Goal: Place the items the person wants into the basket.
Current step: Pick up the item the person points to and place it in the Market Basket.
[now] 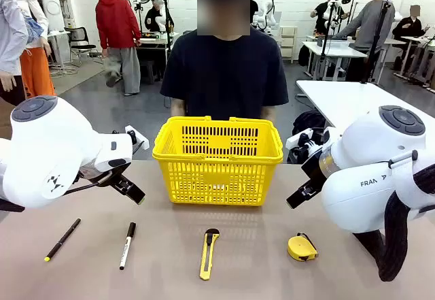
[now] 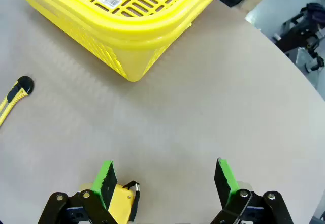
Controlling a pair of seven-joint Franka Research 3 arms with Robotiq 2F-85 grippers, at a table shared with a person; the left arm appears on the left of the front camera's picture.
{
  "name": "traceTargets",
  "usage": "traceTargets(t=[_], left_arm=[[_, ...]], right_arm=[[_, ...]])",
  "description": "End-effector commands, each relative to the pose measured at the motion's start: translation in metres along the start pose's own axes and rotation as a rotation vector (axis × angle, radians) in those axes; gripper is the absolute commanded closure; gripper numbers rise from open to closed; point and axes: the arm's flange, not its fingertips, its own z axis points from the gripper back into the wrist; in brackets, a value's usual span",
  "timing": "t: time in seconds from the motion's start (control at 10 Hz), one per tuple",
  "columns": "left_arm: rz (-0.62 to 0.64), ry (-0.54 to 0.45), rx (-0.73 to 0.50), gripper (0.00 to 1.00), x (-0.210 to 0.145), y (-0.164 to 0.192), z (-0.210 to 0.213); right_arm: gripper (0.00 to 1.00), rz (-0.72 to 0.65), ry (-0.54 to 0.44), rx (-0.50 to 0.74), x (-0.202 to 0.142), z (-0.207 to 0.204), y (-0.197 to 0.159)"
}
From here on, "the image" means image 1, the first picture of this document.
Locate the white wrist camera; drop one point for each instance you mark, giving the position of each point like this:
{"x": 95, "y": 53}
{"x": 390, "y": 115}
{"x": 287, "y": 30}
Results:
{"x": 295, "y": 141}
{"x": 140, "y": 141}

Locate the person in grey sweater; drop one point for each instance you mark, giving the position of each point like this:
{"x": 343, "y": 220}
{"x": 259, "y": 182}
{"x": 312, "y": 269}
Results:
{"x": 368, "y": 24}

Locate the yellow tape measure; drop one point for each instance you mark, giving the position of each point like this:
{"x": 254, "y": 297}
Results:
{"x": 299, "y": 247}

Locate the white marker black cap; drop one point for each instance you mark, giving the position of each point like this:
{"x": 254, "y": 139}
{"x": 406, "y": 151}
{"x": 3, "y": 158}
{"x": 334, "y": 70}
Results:
{"x": 127, "y": 246}

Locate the white background desk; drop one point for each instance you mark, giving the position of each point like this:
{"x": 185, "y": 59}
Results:
{"x": 340, "y": 50}

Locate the mannequin in striped shirt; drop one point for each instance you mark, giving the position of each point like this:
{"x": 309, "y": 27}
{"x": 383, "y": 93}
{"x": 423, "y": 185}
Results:
{"x": 12, "y": 34}

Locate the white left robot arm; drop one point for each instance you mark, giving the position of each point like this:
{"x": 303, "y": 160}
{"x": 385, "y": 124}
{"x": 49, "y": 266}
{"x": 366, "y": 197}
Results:
{"x": 51, "y": 143}

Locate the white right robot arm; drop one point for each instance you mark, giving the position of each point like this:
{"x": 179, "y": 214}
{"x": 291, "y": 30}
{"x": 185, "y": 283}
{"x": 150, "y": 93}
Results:
{"x": 360, "y": 194}

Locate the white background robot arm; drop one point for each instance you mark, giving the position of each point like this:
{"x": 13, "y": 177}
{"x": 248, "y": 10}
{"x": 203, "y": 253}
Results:
{"x": 266, "y": 14}

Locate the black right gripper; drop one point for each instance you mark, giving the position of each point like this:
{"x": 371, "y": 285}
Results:
{"x": 314, "y": 170}

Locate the black pen yellow tip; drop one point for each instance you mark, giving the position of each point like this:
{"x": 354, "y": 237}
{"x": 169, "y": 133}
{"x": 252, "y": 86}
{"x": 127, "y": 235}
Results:
{"x": 63, "y": 239}

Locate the yellow utility knife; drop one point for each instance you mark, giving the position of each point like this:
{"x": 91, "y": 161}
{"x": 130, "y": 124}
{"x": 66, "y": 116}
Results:
{"x": 208, "y": 255}

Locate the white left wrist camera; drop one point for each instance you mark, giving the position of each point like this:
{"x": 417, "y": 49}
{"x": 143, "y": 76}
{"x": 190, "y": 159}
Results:
{"x": 140, "y": 141}

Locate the person in navy t-shirt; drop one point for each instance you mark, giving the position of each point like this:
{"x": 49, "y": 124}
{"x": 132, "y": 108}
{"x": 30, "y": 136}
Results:
{"x": 224, "y": 75}

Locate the person's left forearm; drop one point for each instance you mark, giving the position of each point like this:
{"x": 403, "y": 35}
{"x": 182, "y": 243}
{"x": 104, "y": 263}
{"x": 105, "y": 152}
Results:
{"x": 268, "y": 113}

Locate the black office chair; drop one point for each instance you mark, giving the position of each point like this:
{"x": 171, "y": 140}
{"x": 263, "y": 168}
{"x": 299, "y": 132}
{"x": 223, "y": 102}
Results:
{"x": 76, "y": 36}

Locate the seated person in black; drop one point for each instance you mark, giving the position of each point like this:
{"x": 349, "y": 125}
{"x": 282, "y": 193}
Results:
{"x": 409, "y": 28}

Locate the large white table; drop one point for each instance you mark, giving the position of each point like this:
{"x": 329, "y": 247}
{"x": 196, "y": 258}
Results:
{"x": 340, "y": 99}

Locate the person's right forearm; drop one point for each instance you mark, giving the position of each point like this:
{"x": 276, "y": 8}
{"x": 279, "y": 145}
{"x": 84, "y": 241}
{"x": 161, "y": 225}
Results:
{"x": 178, "y": 107}

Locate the black backpack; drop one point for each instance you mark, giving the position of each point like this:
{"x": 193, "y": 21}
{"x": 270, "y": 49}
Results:
{"x": 307, "y": 121}

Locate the yellow plastic shopping basket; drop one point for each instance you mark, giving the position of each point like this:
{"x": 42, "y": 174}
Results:
{"x": 217, "y": 179}

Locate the seated person black jacket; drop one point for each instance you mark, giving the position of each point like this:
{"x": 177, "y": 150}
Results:
{"x": 153, "y": 17}

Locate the person in red hoodie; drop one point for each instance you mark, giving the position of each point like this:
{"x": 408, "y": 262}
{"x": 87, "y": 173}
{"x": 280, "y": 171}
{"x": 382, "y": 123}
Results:
{"x": 115, "y": 24}

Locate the person in black t-shirt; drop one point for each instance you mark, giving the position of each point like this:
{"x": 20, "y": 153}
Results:
{"x": 321, "y": 12}

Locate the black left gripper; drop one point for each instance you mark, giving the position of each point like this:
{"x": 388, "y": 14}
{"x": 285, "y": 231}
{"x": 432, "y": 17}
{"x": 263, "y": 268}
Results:
{"x": 98, "y": 174}

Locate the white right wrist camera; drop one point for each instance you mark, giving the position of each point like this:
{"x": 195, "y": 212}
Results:
{"x": 295, "y": 141}

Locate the black camera stand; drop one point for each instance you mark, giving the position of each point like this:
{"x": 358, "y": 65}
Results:
{"x": 377, "y": 41}
{"x": 328, "y": 38}

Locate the white drawer cabinet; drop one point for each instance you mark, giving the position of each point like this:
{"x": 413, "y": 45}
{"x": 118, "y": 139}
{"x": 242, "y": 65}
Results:
{"x": 289, "y": 41}

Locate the mannequin in orange trousers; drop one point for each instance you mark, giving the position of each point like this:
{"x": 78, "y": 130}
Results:
{"x": 35, "y": 68}

